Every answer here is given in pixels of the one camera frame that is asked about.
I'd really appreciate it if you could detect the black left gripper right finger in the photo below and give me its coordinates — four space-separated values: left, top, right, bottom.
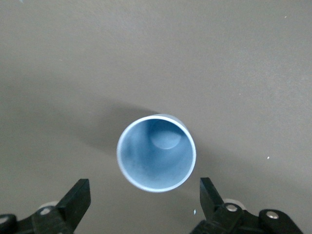
190 177 245 234

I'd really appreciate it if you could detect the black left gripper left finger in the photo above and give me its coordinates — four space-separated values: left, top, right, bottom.
31 179 91 234

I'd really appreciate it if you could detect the light blue cup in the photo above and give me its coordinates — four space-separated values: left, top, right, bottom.
116 113 197 194

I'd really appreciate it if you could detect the dark grey table mat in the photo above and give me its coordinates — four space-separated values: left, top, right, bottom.
0 0 312 234

